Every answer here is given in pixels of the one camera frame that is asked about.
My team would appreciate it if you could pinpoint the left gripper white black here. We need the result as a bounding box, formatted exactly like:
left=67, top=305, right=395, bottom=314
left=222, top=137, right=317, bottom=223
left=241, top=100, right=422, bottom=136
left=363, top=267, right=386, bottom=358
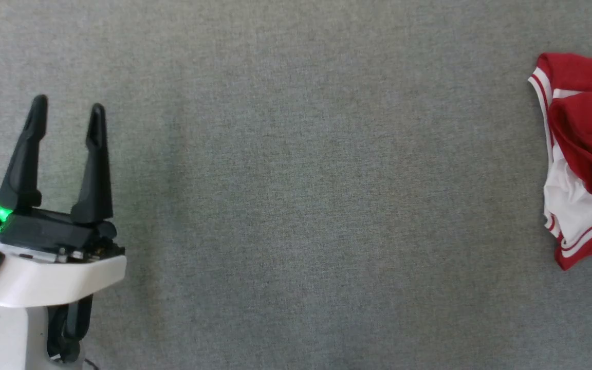
left=0, top=94, right=127, bottom=309

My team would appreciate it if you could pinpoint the red and white jersey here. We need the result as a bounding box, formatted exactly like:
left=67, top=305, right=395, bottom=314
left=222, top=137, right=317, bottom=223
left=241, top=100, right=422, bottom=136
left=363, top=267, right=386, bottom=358
left=527, top=52, right=592, bottom=271

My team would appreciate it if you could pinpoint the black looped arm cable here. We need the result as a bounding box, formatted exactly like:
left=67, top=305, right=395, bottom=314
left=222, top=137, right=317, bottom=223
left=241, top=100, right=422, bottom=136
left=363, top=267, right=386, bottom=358
left=46, top=294, right=94, bottom=363

